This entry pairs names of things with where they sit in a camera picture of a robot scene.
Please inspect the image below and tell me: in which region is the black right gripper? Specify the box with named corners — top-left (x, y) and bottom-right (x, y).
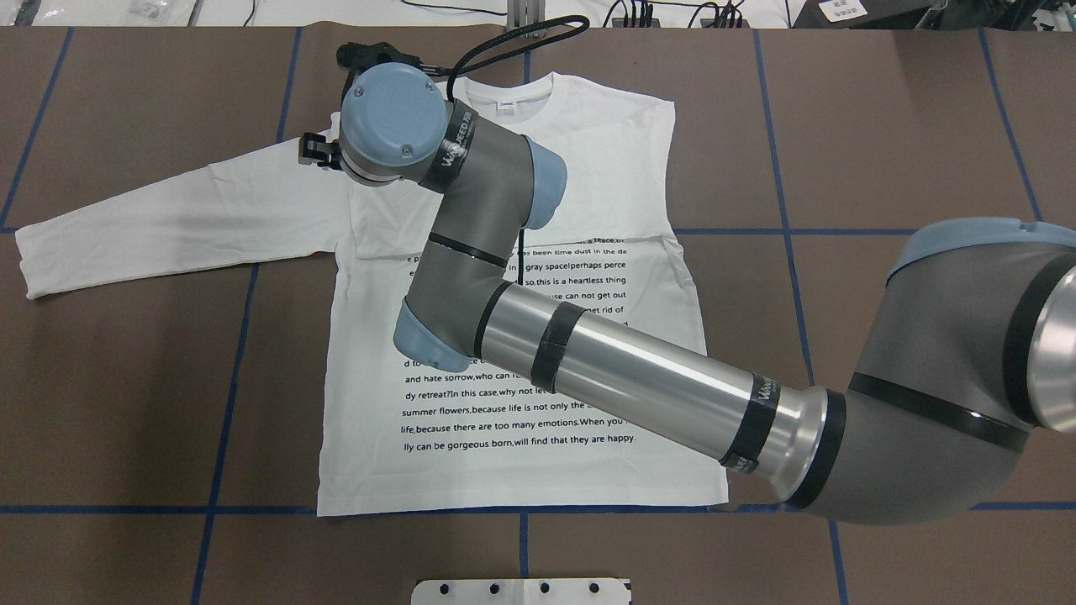
top-left (299, 133), bottom-right (342, 171)

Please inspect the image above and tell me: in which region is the white long-sleeve printed shirt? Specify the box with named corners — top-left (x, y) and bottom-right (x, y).
top-left (16, 72), bottom-right (730, 517)

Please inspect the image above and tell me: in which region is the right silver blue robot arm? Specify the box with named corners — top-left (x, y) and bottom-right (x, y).
top-left (298, 64), bottom-right (1073, 525)

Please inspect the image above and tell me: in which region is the black box with white label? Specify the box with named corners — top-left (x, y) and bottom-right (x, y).
top-left (793, 1), bottom-right (934, 30)

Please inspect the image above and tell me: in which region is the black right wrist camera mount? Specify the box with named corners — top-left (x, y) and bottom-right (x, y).
top-left (335, 42), bottom-right (422, 74)

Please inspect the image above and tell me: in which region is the black braided right camera cable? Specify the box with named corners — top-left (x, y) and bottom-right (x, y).
top-left (420, 14), bottom-right (591, 93)

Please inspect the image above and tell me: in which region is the aluminium frame post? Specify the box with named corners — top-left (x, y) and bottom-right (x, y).
top-left (506, 0), bottom-right (546, 38)

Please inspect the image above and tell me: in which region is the white camera stand base plate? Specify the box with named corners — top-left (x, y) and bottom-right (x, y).
top-left (410, 577), bottom-right (633, 604)

